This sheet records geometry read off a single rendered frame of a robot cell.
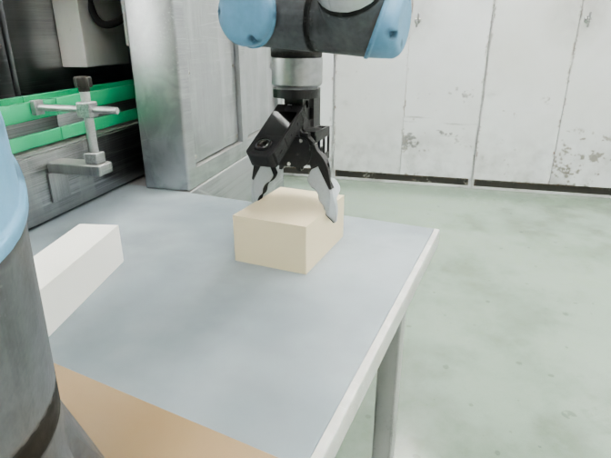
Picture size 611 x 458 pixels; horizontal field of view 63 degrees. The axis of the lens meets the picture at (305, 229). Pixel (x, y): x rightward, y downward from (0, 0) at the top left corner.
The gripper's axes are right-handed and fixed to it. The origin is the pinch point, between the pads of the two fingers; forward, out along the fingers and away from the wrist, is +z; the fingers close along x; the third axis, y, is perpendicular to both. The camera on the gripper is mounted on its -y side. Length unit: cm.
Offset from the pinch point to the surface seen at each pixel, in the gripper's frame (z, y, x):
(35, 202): 0.6, -9.8, 45.8
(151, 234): 5.3, -4.7, 24.9
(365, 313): 5.4, -14.7, -17.1
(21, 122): -13, -8, 48
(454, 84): 4, 300, 17
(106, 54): -23, 34, 67
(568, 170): 59, 314, -64
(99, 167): -5.4, -3.9, 35.7
